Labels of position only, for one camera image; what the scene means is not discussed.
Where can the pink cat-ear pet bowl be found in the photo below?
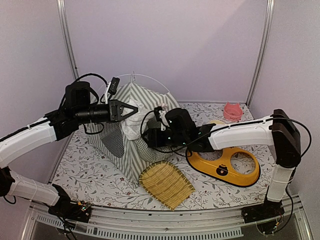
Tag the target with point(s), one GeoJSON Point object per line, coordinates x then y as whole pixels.
{"type": "Point", "coordinates": [232, 112]}

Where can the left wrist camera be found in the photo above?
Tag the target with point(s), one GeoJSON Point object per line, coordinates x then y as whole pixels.
{"type": "Point", "coordinates": [111, 89]}

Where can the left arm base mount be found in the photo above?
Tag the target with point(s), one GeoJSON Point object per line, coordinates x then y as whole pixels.
{"type": "Point", "coordinates": [68, 210]}

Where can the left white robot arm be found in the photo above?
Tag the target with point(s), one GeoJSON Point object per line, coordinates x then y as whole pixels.
{"type": "Point", "coordinates": [19, 143]}

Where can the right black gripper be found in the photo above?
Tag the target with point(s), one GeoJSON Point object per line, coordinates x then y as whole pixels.
{"type": "Point", "coordinates": [149, 133]}

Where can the cream ceramic pet bowl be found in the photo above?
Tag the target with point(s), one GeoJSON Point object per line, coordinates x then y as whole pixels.
{"type": "Point", "coordinates": [217, 122]}

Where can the striped green white pet tent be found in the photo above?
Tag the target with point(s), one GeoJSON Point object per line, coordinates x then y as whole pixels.
{"type": "Point", "coordinates": [116, 140]}

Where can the front aluminium rail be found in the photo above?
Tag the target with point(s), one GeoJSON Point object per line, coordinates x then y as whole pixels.
{"type": "Point", "coordinates": [228, 223]}

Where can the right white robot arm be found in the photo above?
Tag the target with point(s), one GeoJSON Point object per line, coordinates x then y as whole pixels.
{"type": "Point", "coordinates": [276, 130]}

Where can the checkered grey cushion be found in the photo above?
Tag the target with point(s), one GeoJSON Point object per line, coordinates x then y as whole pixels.
{"type": "Point", "coordinates": [151, 155]}

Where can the woven bamboo tray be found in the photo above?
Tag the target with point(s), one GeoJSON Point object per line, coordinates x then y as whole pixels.
{"type": "Point", "coordinates": [166, 183]}

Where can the yellow double bowl holder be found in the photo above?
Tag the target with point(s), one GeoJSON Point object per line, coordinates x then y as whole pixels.
{"type": "Point", "coordinates": [222, 169]}

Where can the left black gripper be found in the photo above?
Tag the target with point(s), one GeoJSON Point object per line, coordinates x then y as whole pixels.
{"type": "Point", "coordinates": [115, 113]}

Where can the left aluminium frame post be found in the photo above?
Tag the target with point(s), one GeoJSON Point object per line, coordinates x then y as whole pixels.
{"type": "Point", "coordinates": [61, 7]}

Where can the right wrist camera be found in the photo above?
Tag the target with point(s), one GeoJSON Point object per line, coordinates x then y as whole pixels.
{"type": "Point", "coordinates": [159, 114]}

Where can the right aluminium frame post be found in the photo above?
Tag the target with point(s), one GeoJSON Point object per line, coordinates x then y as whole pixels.
{"type": "Point", "coordinates": [268, 19]}

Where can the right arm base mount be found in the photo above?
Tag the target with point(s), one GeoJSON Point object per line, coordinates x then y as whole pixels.
{"type": "Point", "coordinates": [260, 212]}

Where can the aluminium frame post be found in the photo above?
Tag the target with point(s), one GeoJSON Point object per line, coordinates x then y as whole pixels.
{"type": "Point", "coordinates": [268, 19]}
{"type": "Point", "coordinates": [61, 7]}

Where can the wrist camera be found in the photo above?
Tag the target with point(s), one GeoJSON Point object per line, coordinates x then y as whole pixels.
{"type": "Point", "coordinates": [111, 89]}
{"type": "Point", "coordinates": [159, 114]}

